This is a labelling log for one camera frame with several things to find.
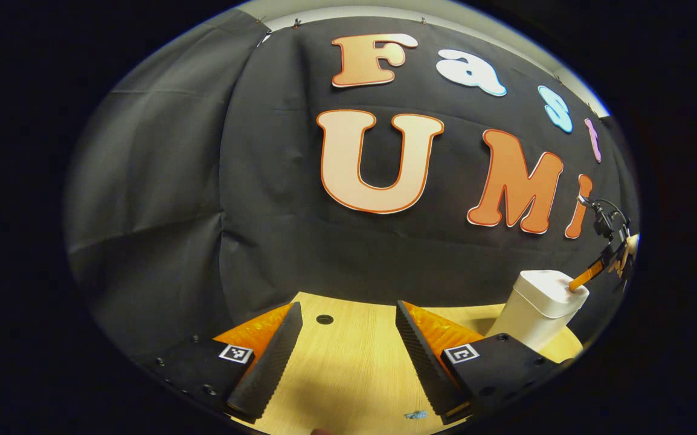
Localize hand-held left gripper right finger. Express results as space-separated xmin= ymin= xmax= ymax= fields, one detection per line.
xmin=396 ymin=300 xmax=574 ymax=427

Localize white desktop garbage bin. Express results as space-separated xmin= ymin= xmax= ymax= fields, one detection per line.
xmin=485 ymin=269 xmax=591 ymax=353

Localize black backdrop cloth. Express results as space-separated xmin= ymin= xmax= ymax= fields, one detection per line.
xmin=65 ymin=9 xmax=639 ymax=363

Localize wooden desktop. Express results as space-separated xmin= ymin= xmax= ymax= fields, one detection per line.
xmin=228 ymin=292 xmax=585 ymax=435

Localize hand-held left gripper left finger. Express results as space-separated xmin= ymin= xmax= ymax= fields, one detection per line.
xmin=143 ymin=301 xmax=304 ymax=424

